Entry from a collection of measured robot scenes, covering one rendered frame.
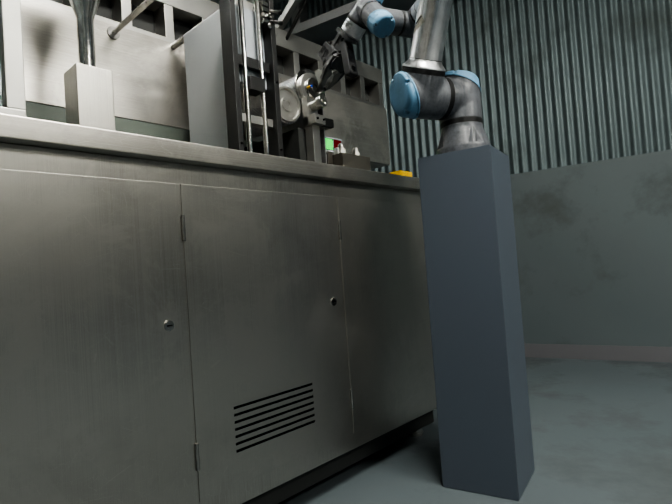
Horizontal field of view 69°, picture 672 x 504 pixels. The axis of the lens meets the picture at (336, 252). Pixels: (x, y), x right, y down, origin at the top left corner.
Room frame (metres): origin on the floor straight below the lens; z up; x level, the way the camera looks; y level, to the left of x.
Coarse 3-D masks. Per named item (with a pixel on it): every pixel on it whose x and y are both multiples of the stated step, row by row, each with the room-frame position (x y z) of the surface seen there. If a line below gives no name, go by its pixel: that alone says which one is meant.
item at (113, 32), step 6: (150, 0) 1.36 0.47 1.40; (138, 6) 1.40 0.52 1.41; (144, 6) 1.39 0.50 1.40; (132, 12) 1.43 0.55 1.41; (138, 12) 1.42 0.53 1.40; (126, 18) 1.46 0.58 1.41; (132, 18) 1.45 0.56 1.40; (120, 24) 1.49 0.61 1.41; (126, 24) 1.48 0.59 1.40; (108, 30) 1.52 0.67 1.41; (114, 30) 1.52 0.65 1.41; (120, 30) 1.51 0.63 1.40; (114, 36) 1.54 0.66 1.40
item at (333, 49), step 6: (336, 30) 1.63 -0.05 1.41; (336, 36) 1.63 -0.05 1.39; (342, 36) 1.59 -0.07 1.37; (348, 36) 1.58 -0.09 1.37; (330, 42) 1.65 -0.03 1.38; (336, 42) 1.64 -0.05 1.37; (348, 42) 1.62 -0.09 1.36; (354, 42) 1.60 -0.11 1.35; (324, 48) 1.65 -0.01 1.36; (330, 48) 1.63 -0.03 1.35; (336, 48) 1.64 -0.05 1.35; (318, 54) 1.67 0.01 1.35; (324, 54) 1.65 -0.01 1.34; (330, 54) 1.64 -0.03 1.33; (336, 54) 1.62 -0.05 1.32; (324, 60) 1.65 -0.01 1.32; (336, 60) 1.63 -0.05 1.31; (336, 66) 1.65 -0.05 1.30; (342, 66) 1.66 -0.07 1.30
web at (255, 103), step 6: (294, 78) 1.70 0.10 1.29; (240, 84) 1.70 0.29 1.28; (282, 84) 1.75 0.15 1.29; (288, 84) 1.71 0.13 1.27; (294, 84) 1.69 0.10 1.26; (294, 90) 1.69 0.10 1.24; (252, 96) 1.66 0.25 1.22; (258, 96) 1.64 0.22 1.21; (252, 102) 1.66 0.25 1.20; (258, 102) 1.64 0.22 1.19; (252, 108) 1.66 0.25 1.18; (258, 108) 1.64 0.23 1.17; (252, 114) 1.66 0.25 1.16; (258, 114) 1.65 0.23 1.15; (282, 120) 1.62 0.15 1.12; (252, 126) 1.70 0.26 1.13; (282, 126) 1.67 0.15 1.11; (252, 132) 1.73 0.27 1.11; (258, 132) 1.72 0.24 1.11; (252, 138) 1.80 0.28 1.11
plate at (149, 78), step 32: (32, 0) 1.38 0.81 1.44; (32, 32) 1.37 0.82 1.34; (64, 32) 1.43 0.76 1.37; (96, 32) 1.50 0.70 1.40; (128, 32) 1.58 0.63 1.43; (32, 64) 1.37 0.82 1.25; (64, 64) 1.43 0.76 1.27; (96, 64) 1.50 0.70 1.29; (128, 64) 1.57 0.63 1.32; (160, 64) 1.66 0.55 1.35; (32, 96) 1.37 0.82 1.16; (64, 96) 1.43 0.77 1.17; (128, 96) 1.57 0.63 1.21; (160, 96) 1.65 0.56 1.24; (352, 128) 2.39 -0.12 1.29; (384, 128) 2.58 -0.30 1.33; (384, 160) 2.57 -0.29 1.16
